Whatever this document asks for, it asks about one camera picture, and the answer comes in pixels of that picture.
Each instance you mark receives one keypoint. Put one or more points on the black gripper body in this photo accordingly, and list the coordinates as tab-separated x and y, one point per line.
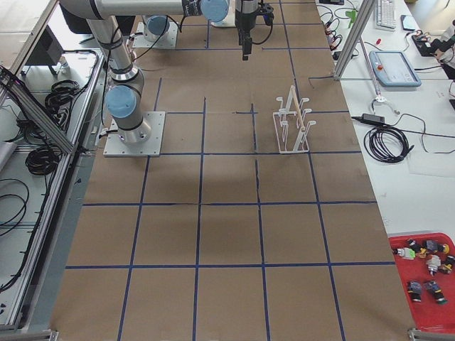
246	15

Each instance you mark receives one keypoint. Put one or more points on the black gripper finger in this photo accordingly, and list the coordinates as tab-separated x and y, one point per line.
246	46

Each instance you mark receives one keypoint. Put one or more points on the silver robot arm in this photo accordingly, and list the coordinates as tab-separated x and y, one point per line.
123	100
158	26

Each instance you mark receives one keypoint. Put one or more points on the cream plastic tray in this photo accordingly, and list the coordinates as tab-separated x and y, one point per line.
223	24

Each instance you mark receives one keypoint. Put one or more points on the white keyboard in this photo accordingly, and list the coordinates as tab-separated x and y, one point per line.
385	15

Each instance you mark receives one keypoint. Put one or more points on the black power adapter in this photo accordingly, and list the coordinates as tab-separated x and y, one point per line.
372	119

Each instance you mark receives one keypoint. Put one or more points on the blue teach pendant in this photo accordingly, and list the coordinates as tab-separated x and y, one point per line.
393	69

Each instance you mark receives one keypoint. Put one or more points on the brown paper table cover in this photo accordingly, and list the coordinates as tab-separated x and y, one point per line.
221	237

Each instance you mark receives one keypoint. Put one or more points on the red parts tray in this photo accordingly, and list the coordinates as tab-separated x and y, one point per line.
425	264

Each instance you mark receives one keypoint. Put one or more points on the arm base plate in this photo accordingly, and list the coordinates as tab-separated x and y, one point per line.
143	141
145	39

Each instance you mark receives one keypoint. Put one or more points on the white wire cup rack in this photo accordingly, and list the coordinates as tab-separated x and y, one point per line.
291	126

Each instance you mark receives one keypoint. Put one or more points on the aluminium frame post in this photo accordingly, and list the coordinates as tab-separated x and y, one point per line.
366	8

